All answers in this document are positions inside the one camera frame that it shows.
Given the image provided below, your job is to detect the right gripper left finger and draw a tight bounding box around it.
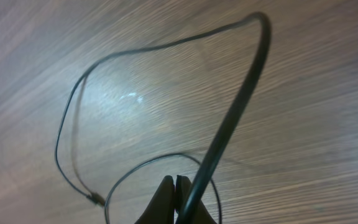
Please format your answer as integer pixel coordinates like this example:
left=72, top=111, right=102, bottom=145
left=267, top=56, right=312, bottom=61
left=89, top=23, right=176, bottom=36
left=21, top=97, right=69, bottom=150
left=135, top=175, right=175, bottom=224

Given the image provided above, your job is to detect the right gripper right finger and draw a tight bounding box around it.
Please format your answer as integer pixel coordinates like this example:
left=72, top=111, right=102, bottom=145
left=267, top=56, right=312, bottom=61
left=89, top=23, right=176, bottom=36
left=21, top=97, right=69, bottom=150
left=175, top=174, right=219, bottom=224

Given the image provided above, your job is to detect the black USB cable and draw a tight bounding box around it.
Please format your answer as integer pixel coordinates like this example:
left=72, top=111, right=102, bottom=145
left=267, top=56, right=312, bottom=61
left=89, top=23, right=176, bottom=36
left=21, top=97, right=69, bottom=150
left=54, top=11, right=272, bottom=224

